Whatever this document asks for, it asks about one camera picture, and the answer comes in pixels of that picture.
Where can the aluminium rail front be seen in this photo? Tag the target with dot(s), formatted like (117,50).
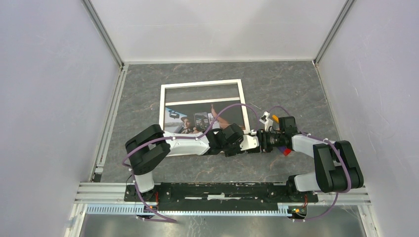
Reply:
(114,193)

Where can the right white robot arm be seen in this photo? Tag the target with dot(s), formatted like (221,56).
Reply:
(336,166)

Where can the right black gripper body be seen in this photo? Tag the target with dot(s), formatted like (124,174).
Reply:
(269,140)

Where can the slotted cable duct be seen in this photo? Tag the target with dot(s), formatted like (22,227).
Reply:
(140,210)

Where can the right aluminium corner post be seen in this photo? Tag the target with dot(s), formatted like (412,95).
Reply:
(333,30)

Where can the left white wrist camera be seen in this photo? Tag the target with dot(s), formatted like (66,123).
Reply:
(250,142)

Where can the purple and red block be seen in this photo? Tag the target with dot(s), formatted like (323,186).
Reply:
(284,150)

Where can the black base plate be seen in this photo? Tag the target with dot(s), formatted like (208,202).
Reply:
(220,196)

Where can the left aluminium corner post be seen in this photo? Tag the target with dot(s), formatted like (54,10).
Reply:
(93,14)

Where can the white photo frame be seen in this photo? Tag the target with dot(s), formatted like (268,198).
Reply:
(216,89)

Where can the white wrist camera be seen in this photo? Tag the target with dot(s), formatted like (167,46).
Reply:
(266,120)
(250,142)

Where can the orange handled screwdriver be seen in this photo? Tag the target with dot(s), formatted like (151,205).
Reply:
(275,118)

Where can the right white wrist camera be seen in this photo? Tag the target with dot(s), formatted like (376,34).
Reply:
(266,120)

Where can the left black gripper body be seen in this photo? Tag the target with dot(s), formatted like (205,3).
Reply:
(233,148)

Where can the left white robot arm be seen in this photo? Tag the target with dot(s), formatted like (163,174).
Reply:
(148,148)

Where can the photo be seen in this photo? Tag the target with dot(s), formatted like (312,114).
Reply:
(195,116)

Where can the aluminium corner post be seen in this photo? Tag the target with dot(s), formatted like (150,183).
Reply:
(333,30)
(93,14)

